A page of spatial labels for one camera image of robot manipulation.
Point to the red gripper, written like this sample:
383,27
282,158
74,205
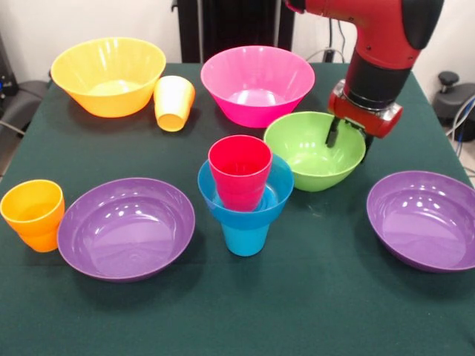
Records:
363,118

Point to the green plastic bowl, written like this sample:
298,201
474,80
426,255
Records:
315,178

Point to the large pink plastic bowl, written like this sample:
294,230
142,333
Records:
252,111

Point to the shallow purple plastic bowl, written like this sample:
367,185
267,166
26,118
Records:
126,244
426,233

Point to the red plastic cup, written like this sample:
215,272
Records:
239,193

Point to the small blue plastic bowl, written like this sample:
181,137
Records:
245,219

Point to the blue plastic cup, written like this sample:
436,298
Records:
245,243

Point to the yellow orange plastic cup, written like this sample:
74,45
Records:
172,107

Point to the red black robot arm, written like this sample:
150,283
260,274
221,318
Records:
382,48

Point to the black power plug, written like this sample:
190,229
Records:
328,55

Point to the black stand with knob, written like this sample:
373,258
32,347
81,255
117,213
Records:
452,100

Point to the dark green tablecloth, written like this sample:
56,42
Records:
282,315

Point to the large orange plastic bowl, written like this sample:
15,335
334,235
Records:
107,102

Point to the black grey chair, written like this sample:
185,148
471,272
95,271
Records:
22,104

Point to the black equipment box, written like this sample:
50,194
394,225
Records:
5,74

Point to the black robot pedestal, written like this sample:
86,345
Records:
237,26

